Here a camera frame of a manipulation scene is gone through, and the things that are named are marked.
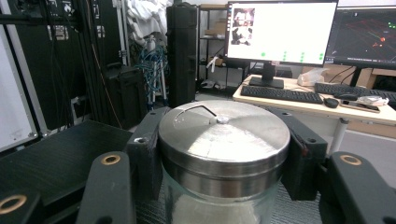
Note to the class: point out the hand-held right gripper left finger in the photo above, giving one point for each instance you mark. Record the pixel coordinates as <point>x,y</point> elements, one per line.
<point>146,155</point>

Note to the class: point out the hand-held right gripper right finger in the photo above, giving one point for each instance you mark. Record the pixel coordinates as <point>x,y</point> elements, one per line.
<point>306,155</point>

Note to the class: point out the glass jar with metal lid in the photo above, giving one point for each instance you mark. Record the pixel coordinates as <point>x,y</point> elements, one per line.
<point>224,146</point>

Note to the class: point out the black shelf with metal legs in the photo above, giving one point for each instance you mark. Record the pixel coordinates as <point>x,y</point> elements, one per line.
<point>46,161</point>

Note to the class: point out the light wooden desk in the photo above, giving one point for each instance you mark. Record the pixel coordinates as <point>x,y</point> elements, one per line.
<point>311,110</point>

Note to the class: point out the black computer mouse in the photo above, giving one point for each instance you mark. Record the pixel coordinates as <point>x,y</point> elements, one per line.
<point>346,96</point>
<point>331,102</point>

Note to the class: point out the black keyboard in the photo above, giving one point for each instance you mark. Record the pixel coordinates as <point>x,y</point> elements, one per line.
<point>280,95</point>
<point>367,91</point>

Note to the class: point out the crumpled clear plastic bag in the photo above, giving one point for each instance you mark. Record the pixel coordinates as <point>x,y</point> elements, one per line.
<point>311,77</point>

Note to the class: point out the clear plastic wrapper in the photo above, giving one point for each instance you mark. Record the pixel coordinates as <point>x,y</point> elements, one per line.
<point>372,100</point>

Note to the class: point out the tall black hard case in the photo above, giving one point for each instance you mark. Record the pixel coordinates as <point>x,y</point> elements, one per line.
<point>182,56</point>

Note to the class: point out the monitor with white screen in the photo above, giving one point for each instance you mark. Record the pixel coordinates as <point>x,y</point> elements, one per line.
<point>280,31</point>

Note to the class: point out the black metal storage rack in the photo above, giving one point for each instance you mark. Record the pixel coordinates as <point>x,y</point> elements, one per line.
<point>214,46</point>

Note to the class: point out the monitor with dark screen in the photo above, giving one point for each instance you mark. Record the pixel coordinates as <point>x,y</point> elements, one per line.
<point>364,37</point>

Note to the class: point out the white cloth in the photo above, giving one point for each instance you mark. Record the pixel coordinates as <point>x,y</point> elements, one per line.
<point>146,18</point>

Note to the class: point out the white panel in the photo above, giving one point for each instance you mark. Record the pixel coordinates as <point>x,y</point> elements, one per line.
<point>14,99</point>

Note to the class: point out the black equipment frame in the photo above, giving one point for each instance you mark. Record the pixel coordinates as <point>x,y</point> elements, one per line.
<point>62,62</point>

